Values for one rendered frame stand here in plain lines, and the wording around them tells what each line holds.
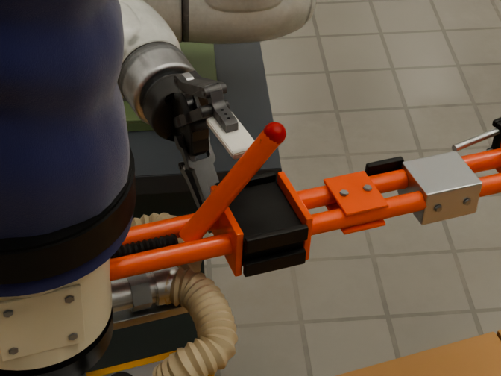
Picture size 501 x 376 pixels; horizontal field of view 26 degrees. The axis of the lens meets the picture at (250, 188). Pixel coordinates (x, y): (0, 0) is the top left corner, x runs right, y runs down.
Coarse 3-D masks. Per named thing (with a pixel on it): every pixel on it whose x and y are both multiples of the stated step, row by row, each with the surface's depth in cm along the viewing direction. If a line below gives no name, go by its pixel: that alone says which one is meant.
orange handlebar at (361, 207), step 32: (480, 160) 123; (320, 192) 117; (352, 192) 117; (384, 192) 120; (416, 192) 118; (480, 192) 120; (160, 224) 112; (320, 224) 114; (352, 224) 115; (384, 224) 117; (128, 256) 108; (160, 256) 109; (192, 256) 110
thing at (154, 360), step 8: (168, 352) 115; (136, 360) 114; (144, 360) 114; (152, 360) 114; (160, 360) 113; (104, 368) 113; (112, 368) 113; (120, 368) 113; (128, 368) 113; (136, 368) 112; (144, 368) 112; (152, 368) 112
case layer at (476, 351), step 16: (480, 336) 172; (496, 336) 172; (432, 352) 170; (448, 352) 170; (464, 352) 170; (480, 352) 170; (496, 352) 170; (368, 368) 167; (384, 368) 167; (400, 368) 167; (416, 368) 167; (432, 368) 167; (448, 368) 167; (464, 368) 167; (480, 368) 167; (496, 368) 167
